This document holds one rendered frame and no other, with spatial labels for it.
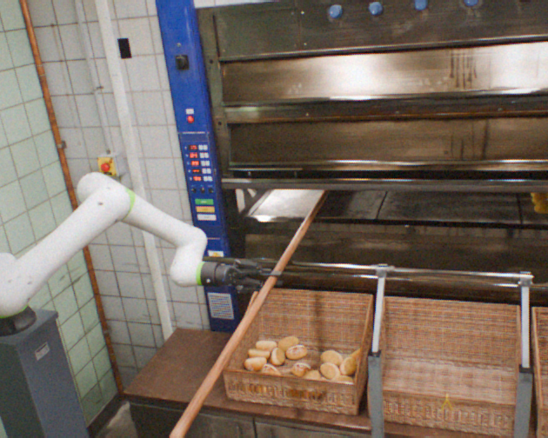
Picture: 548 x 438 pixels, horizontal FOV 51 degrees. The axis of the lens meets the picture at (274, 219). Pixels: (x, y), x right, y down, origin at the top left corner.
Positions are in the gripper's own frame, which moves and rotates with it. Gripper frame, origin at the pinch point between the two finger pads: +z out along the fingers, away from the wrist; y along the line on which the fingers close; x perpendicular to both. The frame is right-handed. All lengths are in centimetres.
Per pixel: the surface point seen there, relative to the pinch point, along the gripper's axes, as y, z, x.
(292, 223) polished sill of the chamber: 3, -8, -54
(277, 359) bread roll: 56, -12, -27
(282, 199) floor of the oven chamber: 2, -21, -81
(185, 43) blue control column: -77, -46, -52
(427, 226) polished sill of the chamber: 1, 50, -53
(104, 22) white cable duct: -88, -83, -54
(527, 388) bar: 30, 85, 8
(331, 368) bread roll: 55, 13, -23
